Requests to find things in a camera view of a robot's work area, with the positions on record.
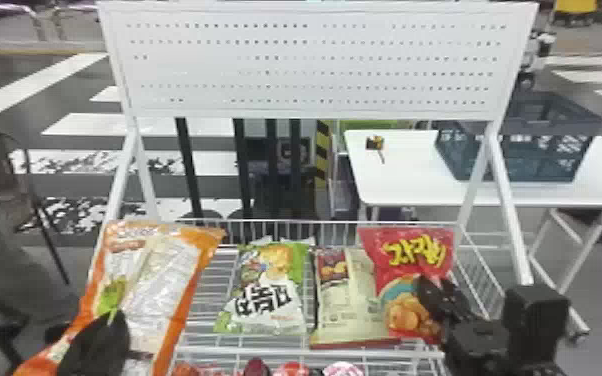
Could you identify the white side table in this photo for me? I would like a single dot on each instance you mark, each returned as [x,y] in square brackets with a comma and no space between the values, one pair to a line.
[416,178]

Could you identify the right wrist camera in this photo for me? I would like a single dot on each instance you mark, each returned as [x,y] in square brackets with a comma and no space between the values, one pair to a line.
[536,320]

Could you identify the red noodle cup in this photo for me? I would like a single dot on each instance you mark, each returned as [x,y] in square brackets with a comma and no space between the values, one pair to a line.
[290,369]

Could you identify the dark red can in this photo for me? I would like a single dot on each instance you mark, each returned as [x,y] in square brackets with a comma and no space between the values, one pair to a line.
[256,367]

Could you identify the pink noodle cup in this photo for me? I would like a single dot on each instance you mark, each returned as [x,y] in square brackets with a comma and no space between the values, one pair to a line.
[343,369]

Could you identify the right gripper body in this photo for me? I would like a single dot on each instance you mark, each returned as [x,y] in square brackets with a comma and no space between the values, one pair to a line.
[477,349]

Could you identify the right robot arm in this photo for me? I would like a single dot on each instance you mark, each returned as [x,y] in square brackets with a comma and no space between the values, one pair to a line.
[540,369]

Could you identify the orange cereal bag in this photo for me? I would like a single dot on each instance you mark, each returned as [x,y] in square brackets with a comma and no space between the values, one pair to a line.
[167,273]

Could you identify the red snack packet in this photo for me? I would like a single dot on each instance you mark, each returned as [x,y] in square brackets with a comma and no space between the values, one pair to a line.
[406,252]

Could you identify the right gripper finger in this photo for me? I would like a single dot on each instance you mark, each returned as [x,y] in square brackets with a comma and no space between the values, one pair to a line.
[457,307]
[429,299]

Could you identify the beige snack packet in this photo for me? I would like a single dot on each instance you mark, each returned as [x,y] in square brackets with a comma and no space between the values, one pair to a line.
[345,304]

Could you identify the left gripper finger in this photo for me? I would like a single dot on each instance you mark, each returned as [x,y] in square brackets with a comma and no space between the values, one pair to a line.
[99,346]

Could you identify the striped post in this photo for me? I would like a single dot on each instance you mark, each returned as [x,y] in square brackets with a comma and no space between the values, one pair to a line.
[322,149]

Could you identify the green snack packet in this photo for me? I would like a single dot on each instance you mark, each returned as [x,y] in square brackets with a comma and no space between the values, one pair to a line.
[269,283]

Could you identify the blue crate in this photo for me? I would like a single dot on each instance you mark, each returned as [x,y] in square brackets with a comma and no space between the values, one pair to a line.
[542,142]

